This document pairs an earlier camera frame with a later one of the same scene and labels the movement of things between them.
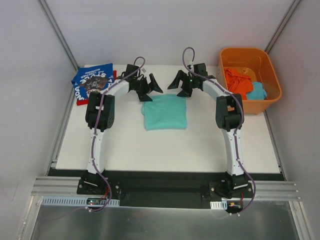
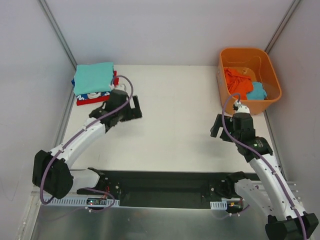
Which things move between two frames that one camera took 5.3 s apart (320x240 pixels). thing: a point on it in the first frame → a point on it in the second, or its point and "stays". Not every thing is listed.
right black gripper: (186, 84) → (225, 133)
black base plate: (166, 188) stays
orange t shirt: (238, 83) stays
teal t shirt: (165, 112) → (93, 78)
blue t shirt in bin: (258, 93) stays
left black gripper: (144, 86) → (130, 116)
